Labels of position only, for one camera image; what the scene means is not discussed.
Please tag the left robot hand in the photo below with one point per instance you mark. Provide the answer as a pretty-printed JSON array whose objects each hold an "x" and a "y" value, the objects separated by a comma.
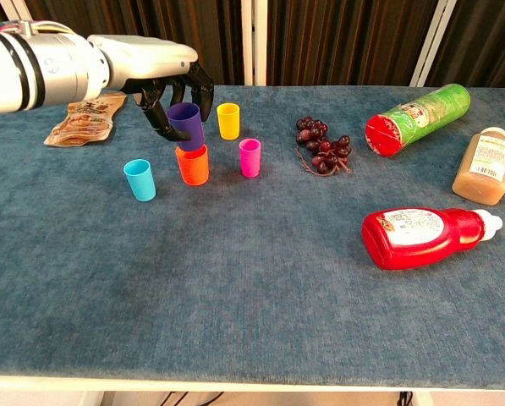
[{"x": 150, "y": 59}]

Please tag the dark purple plastic cup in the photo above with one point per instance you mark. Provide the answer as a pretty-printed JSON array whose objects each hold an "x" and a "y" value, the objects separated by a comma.
[{"x": 188, "y": 122}]

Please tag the yellow plastic cup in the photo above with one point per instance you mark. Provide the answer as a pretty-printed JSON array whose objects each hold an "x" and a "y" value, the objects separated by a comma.
[{"x": 228, "y": 122}]

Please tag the light blue plastic cup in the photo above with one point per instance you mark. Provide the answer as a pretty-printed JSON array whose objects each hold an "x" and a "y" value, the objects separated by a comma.
[{"x": 140, "y": 182}]

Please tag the pink plastic cup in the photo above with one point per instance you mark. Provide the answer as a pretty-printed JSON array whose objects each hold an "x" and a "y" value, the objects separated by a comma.
[{"x": 250, "y": 158}]

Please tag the brown spouted sauce pouch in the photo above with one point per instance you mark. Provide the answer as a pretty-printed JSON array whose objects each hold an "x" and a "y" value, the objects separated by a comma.
[{"x": 85, "y": 124}]

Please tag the orange plastic cup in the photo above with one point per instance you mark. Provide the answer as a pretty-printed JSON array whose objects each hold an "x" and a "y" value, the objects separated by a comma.
[{"x": 193, "y": 167}]

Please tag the dark brown curtain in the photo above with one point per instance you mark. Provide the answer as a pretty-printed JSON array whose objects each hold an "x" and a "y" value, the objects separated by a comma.
[{"x": 341, "y": 42}]

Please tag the dark red grape bunch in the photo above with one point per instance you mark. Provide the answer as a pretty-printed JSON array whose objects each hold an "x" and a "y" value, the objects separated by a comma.
[{"x": 324, "y": 146}]

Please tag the blue table cloth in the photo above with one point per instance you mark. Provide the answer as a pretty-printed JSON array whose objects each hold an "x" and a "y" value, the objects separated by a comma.
[{"x": 235, "y": 275}]

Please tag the green chips can red lid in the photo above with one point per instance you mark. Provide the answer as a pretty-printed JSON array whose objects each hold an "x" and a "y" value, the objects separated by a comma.
[{"x": 421, "y": 116}]

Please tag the red ketchup bottle white cap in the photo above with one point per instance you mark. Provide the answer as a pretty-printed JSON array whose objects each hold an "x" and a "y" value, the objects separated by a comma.
[{"x": 417, "y": 241}]

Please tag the white table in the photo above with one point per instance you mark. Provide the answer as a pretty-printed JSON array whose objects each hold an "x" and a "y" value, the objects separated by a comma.
[{"x": 235, "y": 385}]

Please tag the brown juice bottle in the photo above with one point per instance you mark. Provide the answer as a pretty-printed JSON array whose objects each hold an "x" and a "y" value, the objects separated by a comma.
[{"x": 482, "y": 173}]

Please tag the white frame post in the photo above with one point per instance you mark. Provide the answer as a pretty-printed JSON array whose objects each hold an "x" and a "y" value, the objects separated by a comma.
[
  {"x": 12, "y": 8},
  {"x": 431, "y": 46},
  {"x": 254, "y": 42}
]

